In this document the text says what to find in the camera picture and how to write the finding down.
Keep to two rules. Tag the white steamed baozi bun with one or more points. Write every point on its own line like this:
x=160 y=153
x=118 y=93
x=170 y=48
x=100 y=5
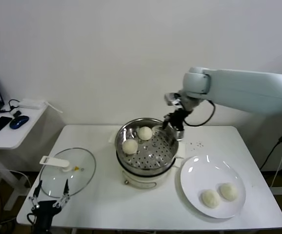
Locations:
x=228 y=191
x=130 y=147
x=144 y=132
x=210 y=198

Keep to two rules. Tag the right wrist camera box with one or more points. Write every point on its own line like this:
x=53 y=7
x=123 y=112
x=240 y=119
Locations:
x=172 y=99

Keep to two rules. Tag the cream electric cooker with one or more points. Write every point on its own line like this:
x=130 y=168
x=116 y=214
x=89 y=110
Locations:
x=141 y=182

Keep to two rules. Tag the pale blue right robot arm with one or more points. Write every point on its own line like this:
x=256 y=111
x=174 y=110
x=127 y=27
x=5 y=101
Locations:
x=241 y=90

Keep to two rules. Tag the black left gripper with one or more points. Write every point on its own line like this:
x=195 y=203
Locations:
x=45 y=209

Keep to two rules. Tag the blue computer mouse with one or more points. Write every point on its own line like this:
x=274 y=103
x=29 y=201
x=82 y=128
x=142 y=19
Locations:
x=19 y=122

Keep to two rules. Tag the white round plate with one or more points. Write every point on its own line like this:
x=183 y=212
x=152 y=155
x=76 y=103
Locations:
x=204 y=170

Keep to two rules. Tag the stainless steel steamer basket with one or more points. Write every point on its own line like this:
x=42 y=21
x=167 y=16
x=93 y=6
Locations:
x=155 y=156

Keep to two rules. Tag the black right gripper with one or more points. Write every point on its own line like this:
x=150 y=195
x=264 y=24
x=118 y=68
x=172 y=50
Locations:
x=177 y=119

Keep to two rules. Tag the small black dongle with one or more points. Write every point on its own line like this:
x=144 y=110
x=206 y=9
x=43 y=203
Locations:
x=16 y=113

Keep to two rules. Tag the white power box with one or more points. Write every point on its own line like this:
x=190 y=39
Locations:
x=31 y=104

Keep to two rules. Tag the white side table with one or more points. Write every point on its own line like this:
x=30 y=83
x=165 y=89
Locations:
x=21 y=136

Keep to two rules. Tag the scattered dark crumbs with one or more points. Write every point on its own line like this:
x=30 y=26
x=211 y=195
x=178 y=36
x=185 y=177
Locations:
x=199 y=144

